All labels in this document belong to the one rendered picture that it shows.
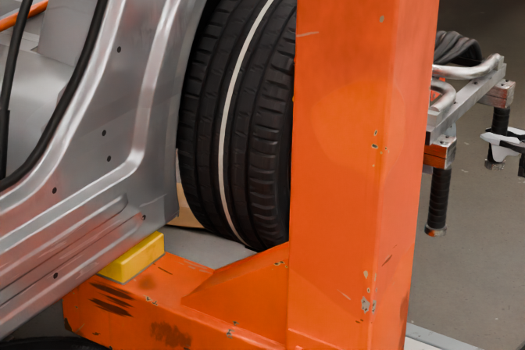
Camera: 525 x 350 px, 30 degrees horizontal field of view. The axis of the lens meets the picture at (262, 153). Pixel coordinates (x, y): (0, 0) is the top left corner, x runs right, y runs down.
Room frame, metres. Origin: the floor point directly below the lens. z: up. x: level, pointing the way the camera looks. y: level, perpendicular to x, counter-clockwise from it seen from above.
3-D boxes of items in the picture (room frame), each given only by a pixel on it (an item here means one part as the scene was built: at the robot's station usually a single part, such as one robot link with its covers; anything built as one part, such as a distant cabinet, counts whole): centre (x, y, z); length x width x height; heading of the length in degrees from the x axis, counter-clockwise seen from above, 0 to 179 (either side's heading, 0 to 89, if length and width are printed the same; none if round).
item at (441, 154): (1.69, -0.32, 0.93); 0.09 x 0.05 x 0.05; 59
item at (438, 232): (1.67, -0.35, 0.83); 0.04 x 0.04 x 0.16
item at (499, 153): (1.94, -0.52, 0.81); 0.09 x 0.03 x 0.06; 66
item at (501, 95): (1.98, -0.50, 0.93); 0.09 x 0.05 x 0.05; 59
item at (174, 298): (1.57, 0.14, 0.69); 0.52 x 0.17 x 0.35; 59
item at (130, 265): (1.66, 0.28, 0.71); 0.14 x 0.14 x 0.05; 59
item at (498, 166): (1.96, -0.52, 0.83); 0.04 x 0.04 x 0.16
